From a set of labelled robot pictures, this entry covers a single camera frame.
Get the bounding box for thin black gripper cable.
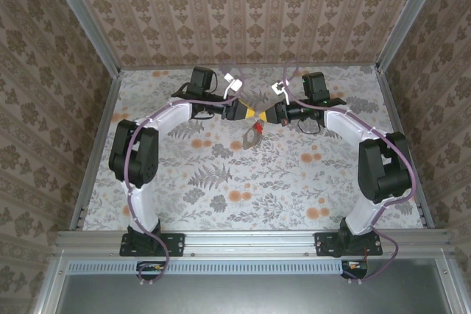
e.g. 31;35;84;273
297;118;322;135

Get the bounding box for aluminium corner post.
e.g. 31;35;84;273
375;0;448;72
43;0;121;76

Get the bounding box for small connector plug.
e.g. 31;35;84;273
138;262;166;274
341;260;369;278

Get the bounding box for grey metal sheet panel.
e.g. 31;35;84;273
54;273;453;314

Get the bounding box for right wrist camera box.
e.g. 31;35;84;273
270;80;290;97

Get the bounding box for floral patterned table cover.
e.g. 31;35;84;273
79;65;424;232

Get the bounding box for aluminium frame rail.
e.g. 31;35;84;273
54;230;452;256

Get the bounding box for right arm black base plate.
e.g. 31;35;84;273
314;232;383;257

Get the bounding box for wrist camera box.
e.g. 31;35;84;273
270;80;290;97
222;73;244;97

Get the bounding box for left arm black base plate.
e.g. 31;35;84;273
119;232;185;257

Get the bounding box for grey slotted cable duct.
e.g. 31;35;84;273
68;259;349;275

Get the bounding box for aluminium side rail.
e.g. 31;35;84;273
375;65;435;229
69;69;122;230

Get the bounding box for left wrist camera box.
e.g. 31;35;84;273
222;73;244;97

